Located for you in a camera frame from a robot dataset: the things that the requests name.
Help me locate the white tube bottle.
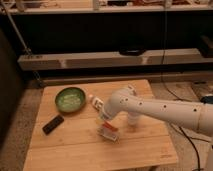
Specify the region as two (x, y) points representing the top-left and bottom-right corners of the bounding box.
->
(89, 94), (104, 111)

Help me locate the green bowl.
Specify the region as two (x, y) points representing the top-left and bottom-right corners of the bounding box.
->
(55, 87), (86, 113)

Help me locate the black cable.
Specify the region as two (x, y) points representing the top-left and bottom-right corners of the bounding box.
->
(160, 9), (213, 171)

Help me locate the white sponge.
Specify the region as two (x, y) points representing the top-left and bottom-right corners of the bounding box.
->
(98, 126), (119, 141)

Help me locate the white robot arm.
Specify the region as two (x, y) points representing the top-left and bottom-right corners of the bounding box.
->
(100, 85), (213, 137)

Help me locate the black remote control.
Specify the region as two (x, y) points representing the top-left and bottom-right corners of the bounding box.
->
(42, 115), (64, 135)

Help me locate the wooden shelf rack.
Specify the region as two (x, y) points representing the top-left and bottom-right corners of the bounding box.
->
(0, 0), (213, 86)

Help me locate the clear plastic cup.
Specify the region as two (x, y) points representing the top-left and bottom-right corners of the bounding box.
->
(127, 113), (140, 126)

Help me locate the dark round object on shelf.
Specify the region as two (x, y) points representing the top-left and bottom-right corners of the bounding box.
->
(119, 47), (146, 56)

